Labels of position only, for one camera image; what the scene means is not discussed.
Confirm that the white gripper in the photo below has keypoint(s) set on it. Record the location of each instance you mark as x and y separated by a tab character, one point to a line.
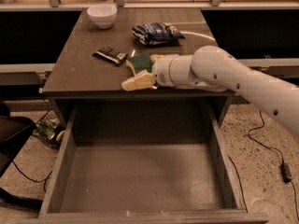
161	70

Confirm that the green yellow sponge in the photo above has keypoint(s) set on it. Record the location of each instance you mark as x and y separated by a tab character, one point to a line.
139	63

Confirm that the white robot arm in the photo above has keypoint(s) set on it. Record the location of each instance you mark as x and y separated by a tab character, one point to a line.
213	69

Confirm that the open grey top drawer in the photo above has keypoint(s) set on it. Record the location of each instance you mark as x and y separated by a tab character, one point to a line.
144	162

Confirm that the blue white snack bag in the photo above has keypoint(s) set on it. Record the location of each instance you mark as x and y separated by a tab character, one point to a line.
155	33

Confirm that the dark chocolate bar wrapper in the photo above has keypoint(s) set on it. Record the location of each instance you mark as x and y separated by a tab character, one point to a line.
110	55

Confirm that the white ceramic bowl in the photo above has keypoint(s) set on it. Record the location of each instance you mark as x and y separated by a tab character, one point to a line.
102	15

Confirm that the black chair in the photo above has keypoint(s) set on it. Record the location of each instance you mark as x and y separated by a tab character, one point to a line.
14	132

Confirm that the wire basket with cans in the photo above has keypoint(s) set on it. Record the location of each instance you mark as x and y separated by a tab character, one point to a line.
49	130

